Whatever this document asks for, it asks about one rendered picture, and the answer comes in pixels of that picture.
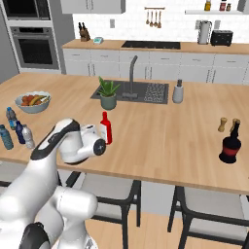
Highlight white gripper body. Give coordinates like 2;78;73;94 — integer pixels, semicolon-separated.
80;124;99;138

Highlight red glass bottle white label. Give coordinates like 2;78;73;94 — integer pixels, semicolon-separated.
99;111;114;146

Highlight green plant in grey pot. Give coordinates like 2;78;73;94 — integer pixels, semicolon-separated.
96;76;122;112

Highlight yellow banana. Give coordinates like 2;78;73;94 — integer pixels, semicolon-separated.
28;95;47;106

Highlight grey fruit bowl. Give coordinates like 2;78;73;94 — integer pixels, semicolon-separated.
14;90;53;115

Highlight clear grey plastic bottle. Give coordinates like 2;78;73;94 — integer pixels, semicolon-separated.
21;124;36;151

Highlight dark blue plastic bottle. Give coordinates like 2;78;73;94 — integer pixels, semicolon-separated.
15;120;26;145

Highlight orange red fruit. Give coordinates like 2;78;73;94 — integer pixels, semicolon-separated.
20;94;35;107

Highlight dark grey tap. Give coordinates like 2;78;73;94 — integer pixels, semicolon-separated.
122;54;140;99

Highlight black stool grey seat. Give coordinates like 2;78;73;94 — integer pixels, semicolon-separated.
65;170;142;249
166;185;249;249

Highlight dark grey sink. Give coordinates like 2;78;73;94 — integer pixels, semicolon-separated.
89;80;170;105

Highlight clear plastic bottle blue label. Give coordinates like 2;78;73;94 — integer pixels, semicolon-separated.
5;106;18;131

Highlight wooden knife block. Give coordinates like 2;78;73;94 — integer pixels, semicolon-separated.
77;21;92;43

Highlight grey soap dispenser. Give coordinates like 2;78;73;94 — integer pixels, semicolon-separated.
171;79;185;105

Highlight steel built-in oven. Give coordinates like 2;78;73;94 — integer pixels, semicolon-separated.
9;25;61;71

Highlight white base cupboards run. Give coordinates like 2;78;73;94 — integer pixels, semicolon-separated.
61;47;249;87

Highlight black hob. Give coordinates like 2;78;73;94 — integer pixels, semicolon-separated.
121;40;182;51

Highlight white upper cupboards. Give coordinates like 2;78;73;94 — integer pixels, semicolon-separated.
59;0;127;15

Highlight light wooden salt shaker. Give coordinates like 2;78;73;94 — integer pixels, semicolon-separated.
217;117;228;133

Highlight steel microwave oven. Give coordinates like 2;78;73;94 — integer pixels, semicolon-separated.
1;0;53;21

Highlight dark glass bottle red label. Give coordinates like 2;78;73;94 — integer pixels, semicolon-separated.
218;120;243;164

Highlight brown wooden pepper mill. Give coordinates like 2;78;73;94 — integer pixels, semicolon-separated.
229;118;241;133

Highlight white electric kettle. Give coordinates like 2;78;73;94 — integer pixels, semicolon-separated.
195;19;214;46

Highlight black toaster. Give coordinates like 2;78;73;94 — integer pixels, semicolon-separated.
210;29;234;48

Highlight yellow jar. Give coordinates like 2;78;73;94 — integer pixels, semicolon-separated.
203;0;213;13

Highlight white wall shelf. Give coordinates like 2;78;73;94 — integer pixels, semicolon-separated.
184;9;246;17

